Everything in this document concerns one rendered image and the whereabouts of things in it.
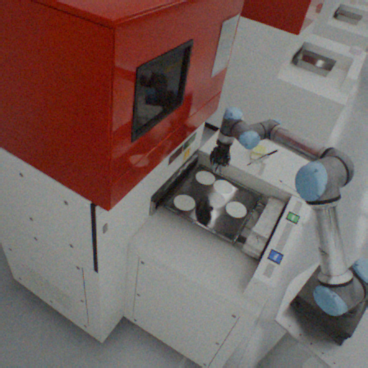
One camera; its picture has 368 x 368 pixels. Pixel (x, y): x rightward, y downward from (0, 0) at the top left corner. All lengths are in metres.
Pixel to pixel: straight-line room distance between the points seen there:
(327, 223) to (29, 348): 1.73
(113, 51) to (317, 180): 0.70
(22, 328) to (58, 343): 0.24
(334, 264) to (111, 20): 0.99
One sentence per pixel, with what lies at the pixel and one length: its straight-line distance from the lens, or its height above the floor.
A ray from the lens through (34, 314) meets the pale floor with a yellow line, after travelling 2.33.
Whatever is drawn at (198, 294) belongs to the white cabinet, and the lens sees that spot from 1.53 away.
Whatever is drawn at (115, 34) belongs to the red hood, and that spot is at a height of 1.79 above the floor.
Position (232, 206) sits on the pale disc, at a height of 0.90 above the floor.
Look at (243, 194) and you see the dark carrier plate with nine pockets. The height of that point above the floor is 0.90.
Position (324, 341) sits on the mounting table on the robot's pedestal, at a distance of 1.55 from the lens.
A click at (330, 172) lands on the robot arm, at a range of 1.16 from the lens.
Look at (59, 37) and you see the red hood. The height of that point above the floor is 1.74.
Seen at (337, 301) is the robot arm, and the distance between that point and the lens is 1.28.
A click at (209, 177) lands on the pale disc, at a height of 0.90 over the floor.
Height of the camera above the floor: 2.06
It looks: 42 degrees down
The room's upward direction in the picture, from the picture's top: 11 degrees clockwise
